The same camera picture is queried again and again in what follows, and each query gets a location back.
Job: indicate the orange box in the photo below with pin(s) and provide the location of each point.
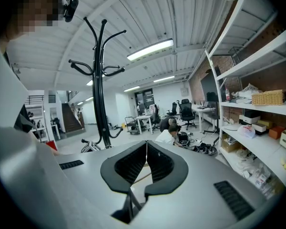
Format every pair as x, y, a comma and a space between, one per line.
276, 132

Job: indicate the black trolley cart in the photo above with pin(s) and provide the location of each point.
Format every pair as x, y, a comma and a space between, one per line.
131, 125

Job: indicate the staircase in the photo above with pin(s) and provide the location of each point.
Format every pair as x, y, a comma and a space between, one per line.
71, 118

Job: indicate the white table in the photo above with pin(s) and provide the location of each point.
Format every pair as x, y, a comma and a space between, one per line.
145, 117

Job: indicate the white plastic bag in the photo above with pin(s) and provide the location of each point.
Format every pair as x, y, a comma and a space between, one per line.
246, 131

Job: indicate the black head-worn camera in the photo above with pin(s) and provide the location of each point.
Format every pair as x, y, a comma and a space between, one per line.
70, 8

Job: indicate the black glass door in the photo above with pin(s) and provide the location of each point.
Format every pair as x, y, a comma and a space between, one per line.
145, 99

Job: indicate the black office chair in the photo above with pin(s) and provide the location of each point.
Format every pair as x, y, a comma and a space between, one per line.
187, 113
172, 108

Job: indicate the large black screen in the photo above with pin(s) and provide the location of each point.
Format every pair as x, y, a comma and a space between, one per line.
208, 82

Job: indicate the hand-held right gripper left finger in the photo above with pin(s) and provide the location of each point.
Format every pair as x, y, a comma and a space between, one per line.
124, 168

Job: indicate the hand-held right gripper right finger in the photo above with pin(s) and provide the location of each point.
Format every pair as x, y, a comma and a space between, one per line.
169, 170

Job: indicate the white metal shelving unit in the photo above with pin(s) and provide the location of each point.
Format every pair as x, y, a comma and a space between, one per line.
257, 108

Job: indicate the black coat stand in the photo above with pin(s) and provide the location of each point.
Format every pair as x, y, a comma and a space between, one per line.
99, 104

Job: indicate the person's head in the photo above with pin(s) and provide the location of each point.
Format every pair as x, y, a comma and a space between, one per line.
31, 8

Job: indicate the wicker basket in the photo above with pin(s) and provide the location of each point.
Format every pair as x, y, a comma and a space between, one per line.
268, 97

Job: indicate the long ceiling light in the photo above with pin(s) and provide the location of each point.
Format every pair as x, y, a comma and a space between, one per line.
164, 79
150, 49
131, 88

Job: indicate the long white desk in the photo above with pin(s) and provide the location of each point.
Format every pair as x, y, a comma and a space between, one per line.
202, 110

